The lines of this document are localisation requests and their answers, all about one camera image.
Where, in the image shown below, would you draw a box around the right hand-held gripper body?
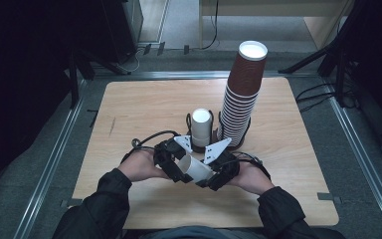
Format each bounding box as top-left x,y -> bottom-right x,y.
203,137 -> 242,192

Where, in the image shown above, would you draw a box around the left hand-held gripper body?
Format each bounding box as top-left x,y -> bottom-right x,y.
152,133 -> 194,183

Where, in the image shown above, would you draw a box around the single white paper cup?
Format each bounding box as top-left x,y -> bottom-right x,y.
176,153 -> 217,184

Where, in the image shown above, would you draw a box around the dark round wire cup holder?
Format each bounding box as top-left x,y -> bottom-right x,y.
185,112 -> 217,154
215,111 -> 253,152

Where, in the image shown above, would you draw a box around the stack of white paper cups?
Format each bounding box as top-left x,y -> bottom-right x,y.
191,108 -> 213,148

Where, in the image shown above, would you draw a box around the stack of brown paper cups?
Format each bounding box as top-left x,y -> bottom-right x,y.
217,40 -> 269,147

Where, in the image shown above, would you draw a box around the person's right hand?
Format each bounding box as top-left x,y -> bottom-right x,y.
228,161 -> 277,196

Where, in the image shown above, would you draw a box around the person's left hand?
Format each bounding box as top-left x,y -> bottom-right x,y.
117,148 -> 170,183

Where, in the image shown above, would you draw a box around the person's grey-blue torso clothing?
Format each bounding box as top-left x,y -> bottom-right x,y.
122,225 -> 270,239

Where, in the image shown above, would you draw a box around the grey tape strip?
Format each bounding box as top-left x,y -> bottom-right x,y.
60,197 -> 85,209
316,191 -> 343,204

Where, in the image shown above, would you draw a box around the black stand leg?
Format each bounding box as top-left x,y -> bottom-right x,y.
67,49 -> 131,111

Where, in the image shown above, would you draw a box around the black cabinet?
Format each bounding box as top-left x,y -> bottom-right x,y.
97,0 -> 144,65

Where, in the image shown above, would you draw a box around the black tripod stand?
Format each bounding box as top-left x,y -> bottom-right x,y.
278,0 -> 382,158

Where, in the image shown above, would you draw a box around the light wooden furniture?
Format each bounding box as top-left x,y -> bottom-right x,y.
198,0 -> 357,50

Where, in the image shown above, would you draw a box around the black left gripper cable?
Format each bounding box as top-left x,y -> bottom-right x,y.
120,129 -> 181,164

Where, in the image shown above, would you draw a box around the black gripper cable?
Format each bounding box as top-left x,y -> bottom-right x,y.
232,150 -> 273,182
120,129 -> 181,164

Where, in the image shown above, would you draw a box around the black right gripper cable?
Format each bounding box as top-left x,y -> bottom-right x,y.
232,150 -> 273,182

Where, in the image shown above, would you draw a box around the metal floor rail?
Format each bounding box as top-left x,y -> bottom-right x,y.
12,79 -> 88,239
326,94 -> 382,239
93,70 -> 324,81

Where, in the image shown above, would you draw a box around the white floor cable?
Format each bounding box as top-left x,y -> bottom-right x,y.
117,46 -> 146,75

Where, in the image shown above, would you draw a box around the black floor cables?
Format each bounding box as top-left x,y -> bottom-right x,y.
294,82 -> 338,114

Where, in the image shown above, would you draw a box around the black hanging cable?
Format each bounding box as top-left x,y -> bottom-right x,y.
200,0 -> 221,52

